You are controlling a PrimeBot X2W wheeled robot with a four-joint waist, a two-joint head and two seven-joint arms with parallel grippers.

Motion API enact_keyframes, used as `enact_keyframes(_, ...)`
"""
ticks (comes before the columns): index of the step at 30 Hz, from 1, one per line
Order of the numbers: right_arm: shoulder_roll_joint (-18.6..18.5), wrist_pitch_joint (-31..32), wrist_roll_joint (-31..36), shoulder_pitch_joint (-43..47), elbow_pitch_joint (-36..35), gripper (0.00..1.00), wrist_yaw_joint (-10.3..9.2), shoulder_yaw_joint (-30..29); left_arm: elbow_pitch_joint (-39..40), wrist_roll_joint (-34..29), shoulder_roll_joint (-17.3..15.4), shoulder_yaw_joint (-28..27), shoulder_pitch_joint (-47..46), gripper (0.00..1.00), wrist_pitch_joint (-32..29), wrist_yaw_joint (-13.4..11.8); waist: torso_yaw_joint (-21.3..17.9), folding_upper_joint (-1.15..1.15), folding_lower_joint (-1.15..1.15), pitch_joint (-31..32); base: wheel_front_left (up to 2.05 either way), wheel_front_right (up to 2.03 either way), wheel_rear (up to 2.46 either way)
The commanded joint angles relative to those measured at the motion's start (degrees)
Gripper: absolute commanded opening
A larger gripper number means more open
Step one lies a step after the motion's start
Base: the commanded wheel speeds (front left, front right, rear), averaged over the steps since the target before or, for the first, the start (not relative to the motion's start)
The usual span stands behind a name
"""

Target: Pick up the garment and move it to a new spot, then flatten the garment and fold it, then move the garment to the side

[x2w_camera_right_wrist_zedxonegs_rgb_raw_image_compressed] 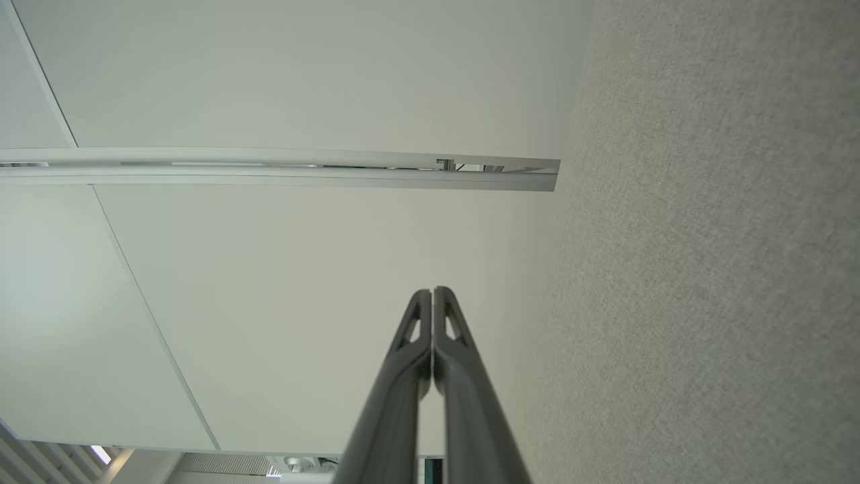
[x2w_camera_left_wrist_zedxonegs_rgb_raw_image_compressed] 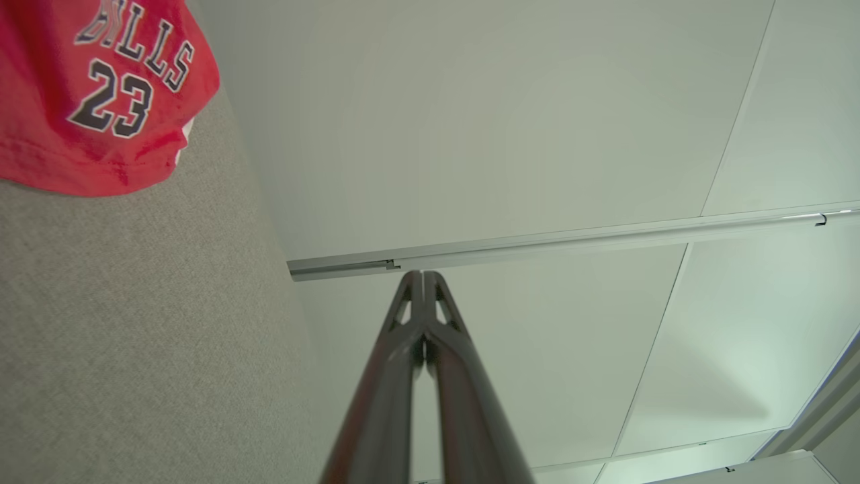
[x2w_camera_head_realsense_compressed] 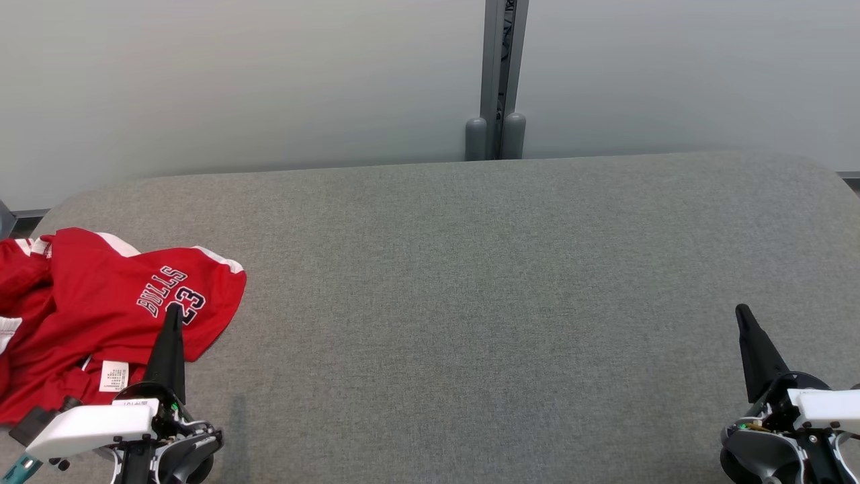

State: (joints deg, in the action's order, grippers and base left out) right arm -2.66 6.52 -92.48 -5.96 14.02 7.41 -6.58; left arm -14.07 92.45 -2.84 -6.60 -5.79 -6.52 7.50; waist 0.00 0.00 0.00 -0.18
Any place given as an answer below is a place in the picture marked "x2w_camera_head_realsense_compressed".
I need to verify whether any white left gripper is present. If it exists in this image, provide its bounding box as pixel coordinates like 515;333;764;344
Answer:
26;305;187;463

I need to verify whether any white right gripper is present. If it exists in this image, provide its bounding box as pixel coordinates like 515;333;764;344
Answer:
735;304;860;434

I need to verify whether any red Bulls 23 jersey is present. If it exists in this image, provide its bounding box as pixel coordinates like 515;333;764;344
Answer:
0;227;247;426

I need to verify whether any grey partition post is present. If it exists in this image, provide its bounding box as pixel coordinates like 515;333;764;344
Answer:
479;0;530;161

